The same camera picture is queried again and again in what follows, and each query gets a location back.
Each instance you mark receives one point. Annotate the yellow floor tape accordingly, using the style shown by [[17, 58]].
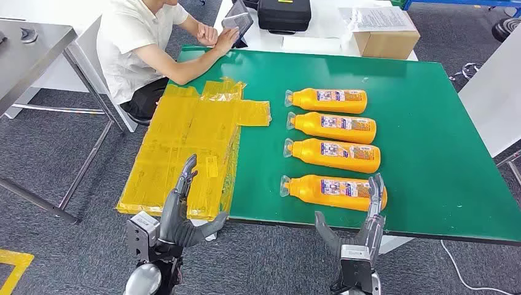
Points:
[[16, 260]]

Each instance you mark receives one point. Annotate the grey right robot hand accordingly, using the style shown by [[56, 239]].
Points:
[[372, 232]]

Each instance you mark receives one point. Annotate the green plastic crate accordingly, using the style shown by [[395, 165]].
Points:
[[398, 3]]

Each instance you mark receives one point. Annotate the brown cardboard box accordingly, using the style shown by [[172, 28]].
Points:
[[382, 47]]

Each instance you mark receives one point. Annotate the white table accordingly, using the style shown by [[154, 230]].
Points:
[[325, 20]]

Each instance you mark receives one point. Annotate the printed paper in sleeve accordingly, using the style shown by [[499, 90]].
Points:
[[378, 19]]

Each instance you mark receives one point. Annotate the blue metal rack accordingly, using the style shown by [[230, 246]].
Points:
[[447, 3]]

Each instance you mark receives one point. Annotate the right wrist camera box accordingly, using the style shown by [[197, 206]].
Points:
[[356, 268]]

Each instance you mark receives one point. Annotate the black carrying case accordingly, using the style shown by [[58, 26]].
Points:
[[285, 16]]

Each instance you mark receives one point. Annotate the black round stool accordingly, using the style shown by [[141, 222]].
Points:
[[506, 30]]

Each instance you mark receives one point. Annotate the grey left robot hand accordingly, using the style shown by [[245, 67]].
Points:
[[173, 220]]

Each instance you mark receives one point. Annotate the steel table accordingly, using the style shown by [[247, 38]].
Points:
[[24, 61]]

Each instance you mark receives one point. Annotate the yellow taped cardboard sheet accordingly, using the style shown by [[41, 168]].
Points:
[[175, 142]]

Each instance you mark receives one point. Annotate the person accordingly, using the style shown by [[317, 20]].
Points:
[[130, 40]]

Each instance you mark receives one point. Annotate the metal frame leg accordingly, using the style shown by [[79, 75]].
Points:
[[509, 158]]

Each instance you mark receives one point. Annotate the white board panel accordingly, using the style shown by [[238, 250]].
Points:
[[496, 93]]

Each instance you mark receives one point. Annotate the orange detergent bottle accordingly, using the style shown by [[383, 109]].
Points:
[[313, 128], [309, 104], [309, 156], [313, 195]]

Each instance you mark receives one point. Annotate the grey tablet on stand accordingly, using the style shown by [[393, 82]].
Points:
[[238, 20]]

